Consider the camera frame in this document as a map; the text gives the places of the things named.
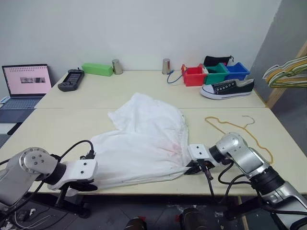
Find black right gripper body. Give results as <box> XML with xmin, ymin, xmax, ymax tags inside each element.
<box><xmin>191</xmin><ymin>159</ymin><xmax>216</xmax><ymax>175</ymax></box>

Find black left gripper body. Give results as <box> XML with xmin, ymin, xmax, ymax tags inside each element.
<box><xmin>68</xmin><ymin>179</ymin><xmax>84</xmax><ymax>192</ymax></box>

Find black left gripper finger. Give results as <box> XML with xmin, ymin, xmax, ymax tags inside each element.
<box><xmin>80</xmin><ymin>183</ymin><xmax>98</xmax><ymax>192</ymax></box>

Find white shorts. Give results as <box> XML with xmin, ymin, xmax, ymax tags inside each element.
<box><xmin>71</xmin><ymin>92</ymin><xmax>190</xmax><ymax>197</ymax></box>

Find yellow wire hanger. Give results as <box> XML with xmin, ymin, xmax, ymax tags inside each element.
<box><xmin>205</xmin><ymin>115</ymin><xmax>274</xmax><ymax>165</ymax></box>
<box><xmin>267</xmin><ymin>60</ymin><xmax>307</xmax><ymax>85</ymax></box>

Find black table leg base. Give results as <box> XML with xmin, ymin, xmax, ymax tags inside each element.
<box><xmin>224</xmin><ymin>193</ymin><xmax>266</xmax><ymax>220</ymax></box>
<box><xmin>23</xmin><ymin>186</ymin><xmax>91</xmax><ymax>219</ymax></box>

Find dark rounded shape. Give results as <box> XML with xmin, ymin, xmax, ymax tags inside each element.
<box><xmin>125</xmin><ymin>216</ymin><xmax>147</xmax><ymax>230</ymax></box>
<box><xmin>179</xmin><ymin>207</ymin><xmax>205</xmax><ymax>230</ymax></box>

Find black canvas sneaker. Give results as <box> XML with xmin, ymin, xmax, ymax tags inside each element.
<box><xmin>200</xmin><ymin>78</ymin><xmax>255</xmax><ymax>100</ymax></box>

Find red plastic bin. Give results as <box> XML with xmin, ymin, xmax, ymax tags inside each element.
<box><xmin>180</xmin><ymin>64</ymin><xmax>208</xmax><ymax>87</ymax></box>

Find green plastic bin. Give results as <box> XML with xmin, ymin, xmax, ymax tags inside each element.
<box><xmin>202</xmin><ymin>63</ymin><xmax>229</xmax><ymax>85</ymax></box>

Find blue plastic bin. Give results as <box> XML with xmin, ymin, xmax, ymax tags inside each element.
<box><xmin>224</xmin><ymin>62</ymin><xmax>250</xmax><ymax>81</ymax></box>

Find wooden clothes rack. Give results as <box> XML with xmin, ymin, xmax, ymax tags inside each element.
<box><xmin>265</xmin><ymin>40</ymin><xmax>307</xmax><ymax>109</ymax></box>

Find black handheld controller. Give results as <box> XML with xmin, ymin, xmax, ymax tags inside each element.
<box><xmin>57</xmin><ymin>68</ymin><xmax>85</xmax><ymax>92</ymax></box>

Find steel cup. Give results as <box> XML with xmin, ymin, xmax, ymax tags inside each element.
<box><xmin>111</xmin><ymin>58</ymin><xmax>124</xmax><ymax>75</ymax></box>
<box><xmin>162</xmin><ymin>58</ymin><xmax>172</xmax><ymax>75</ymax></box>

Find open laptop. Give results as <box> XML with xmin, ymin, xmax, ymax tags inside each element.
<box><xmin>0</xmin><ymin>63</ymin><xmax>53</xmax><ymax>123</ymax></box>

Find bundle of coloured hangers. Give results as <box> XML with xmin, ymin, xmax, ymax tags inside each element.
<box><xmin>262</xmin><ymin>56</ymin><xmax>307</xmax><ymax>80</ymax></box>

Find green rectangular box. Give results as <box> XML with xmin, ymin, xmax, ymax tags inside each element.
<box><xmin>81</xmin><ymin>62</ymin><xmax>114</xmax><ymax>77</ymax></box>

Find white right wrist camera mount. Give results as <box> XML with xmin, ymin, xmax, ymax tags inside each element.
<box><xmin>187</xmin><ymin>143</ymin><xmax>212</xmax><ymax>166</ymax></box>

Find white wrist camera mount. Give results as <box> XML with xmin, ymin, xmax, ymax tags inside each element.
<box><xmin>47</xmin><ymin>160</ymin><xmax>99</xmax><ymax>191</ymax></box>
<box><xmin>187</xmin><ymin>143</ymin><xmax>212</xmax><ymax>166</ymax></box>

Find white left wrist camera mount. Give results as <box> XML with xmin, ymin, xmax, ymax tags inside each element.
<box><xmin>47</xmin><ymin>160</ymin><xmax>99</xmax><ymax>191</ymax></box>

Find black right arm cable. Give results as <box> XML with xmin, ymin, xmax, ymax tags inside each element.
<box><xmin>198</xmin><ymin>160</ymin><xmax>307</xmax><ymax>216</ymax></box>

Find blue cable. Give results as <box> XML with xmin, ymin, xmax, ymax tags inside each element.
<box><xmin>166</xmin><ymin>69</ymin><xmax>185</xmax><ymax>85</ymax></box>

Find black drawstring pouch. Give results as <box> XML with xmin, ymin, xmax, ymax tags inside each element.
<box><xmin>203</xmin><ymin>55</ymin><xmax>235</xmax><ymax>68</ymax></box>

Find green wire hanger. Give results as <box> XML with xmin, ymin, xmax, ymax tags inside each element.
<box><xmin>271</xmin><ymin>70</ymin><xmax>307</xmax><ymax>89</ymax></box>

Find yellow hanging wire hanger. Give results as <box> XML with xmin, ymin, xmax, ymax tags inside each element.
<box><xmin>267</xmin><ymin>60</ymin><xmax>307</xmax><ymax>85</ymax></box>

